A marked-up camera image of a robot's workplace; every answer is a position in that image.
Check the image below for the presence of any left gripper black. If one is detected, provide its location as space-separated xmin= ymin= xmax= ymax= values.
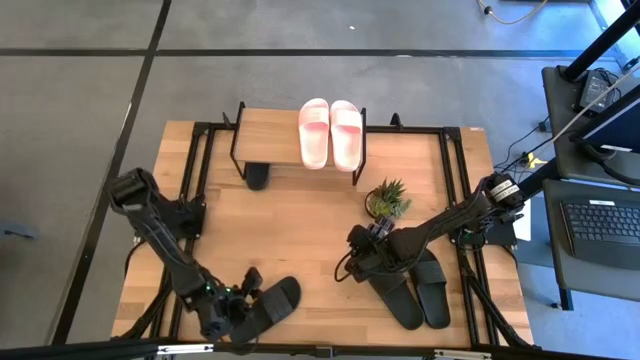
xmin=197 ymin=266 xmax=265 ymax=342

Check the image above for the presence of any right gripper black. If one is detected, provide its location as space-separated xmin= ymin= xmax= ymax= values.
xmin=346 ymin=222 xmax=401 ymax=281

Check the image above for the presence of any black slide sandal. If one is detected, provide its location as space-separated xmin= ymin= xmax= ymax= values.
xmin=228 ymin=276 xmax=303 ymax=345
xmin=244 ymin=162 xmax=272 ymax=192
xmin=364 ymin=267 xmax=425 ymax=331
xmin=407 ymin=248 xmax=452 ymax=330

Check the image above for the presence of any pink slide sandal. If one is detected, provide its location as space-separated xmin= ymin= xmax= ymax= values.
xmin=329 ymin=99 xmax=364 ymax=173
xmin=297 ymin=97 xmax=331 ymax=171

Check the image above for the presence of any green succulent in black pot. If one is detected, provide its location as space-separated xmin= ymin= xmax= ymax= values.
xmin=363 ymin=177 xmax=413 ymax=222

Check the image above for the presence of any black aluminium crossbar with brackets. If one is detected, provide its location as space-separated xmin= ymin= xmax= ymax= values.
xmin=0 ymin=337 xmax=640 ymax=360

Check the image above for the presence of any white paper sheet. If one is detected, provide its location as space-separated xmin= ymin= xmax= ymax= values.
xmin=509 ymin=197 xmax=534 ymax=243

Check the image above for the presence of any grey side table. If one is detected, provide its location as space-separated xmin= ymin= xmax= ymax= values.
xmin=542 ymin=64 xmax=640 ymax=311

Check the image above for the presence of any black laptop keyboard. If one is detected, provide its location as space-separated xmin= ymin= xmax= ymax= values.
xmin=558 ymin=197 xmax=640 ymax=272

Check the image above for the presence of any dark monitor panel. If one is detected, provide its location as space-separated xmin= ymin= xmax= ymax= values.
xmin=569 ymin=84 xmax=640 ymax=154

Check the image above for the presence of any black power adapter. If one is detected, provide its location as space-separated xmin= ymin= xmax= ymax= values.
xmin=578 ymin=69 xmax=621 ymax=114

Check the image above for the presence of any black diagonal stand pole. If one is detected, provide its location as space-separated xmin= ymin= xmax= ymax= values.
xmin=560 ymin=2 xmax=640 ymax=82

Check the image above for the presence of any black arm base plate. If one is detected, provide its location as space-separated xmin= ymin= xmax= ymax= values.
xmin=446 ymin=205 xmax=519 ymax=247
xmin=167 ymin=196 xmax=207 ymax=240

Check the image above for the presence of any black aluminium table frame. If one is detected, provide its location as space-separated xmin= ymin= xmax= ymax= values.
xmin=112 ymin=113 xmax=536 ymax=351

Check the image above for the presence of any wooden shelf with black frame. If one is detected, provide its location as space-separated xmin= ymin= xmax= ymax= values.
xmin=222 ymin=101 xmax=369 ymax=187

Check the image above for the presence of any black floor cable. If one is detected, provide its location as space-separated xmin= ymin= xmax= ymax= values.
xmin=494 ymin=117 xmax=551 ymax=174

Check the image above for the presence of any white diagonal cable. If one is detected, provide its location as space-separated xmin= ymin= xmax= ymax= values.
xmin=549 ymin=62 xmax=640 ymax=146

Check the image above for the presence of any yellow floor cable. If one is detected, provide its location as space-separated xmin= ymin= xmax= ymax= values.
xmin=477 ymin=0 xmax=550 ymax=26

